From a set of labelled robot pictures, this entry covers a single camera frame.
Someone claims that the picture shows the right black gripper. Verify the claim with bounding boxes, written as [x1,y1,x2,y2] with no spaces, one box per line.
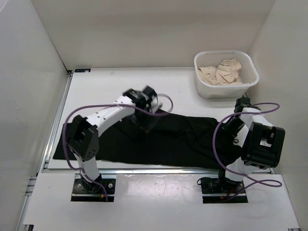
[222,115,245,138]

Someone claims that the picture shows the white front cover board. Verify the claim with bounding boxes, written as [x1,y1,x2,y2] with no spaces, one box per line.
[24,173,299,231]

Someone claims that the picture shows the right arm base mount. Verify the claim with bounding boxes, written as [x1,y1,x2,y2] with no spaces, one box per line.
[196,170,248,204]

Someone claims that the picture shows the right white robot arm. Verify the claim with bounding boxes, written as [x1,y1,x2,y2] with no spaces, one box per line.
[212,97,285,193]

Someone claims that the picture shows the beige trousers in basket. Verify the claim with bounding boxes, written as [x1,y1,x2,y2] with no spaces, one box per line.
[195,58,253,86]

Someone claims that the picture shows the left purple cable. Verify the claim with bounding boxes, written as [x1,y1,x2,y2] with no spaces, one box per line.
[62,93,174,202]

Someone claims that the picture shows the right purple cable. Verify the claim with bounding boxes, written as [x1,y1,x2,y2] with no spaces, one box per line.
[212,102,282,202]

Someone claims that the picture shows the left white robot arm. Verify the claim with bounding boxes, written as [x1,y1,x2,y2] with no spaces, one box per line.
[62,86,163,196]

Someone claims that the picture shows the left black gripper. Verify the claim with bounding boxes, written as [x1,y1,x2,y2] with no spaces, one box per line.
[126,105,159,134]

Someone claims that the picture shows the aluminium frame rail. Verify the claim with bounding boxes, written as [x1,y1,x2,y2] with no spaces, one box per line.
[14,67,301,231]

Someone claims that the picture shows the white plastic basket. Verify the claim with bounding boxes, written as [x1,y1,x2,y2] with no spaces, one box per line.
[194,50,259,99]

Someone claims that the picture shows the black trousers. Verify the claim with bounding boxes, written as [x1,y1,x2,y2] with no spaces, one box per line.
[52,108,244,170]

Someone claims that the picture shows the purple cable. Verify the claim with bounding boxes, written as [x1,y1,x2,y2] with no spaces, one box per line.
[212,102,282,202]
[62,93,174,202]

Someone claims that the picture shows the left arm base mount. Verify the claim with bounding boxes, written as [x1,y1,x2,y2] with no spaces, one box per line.
[71,175,116,202]

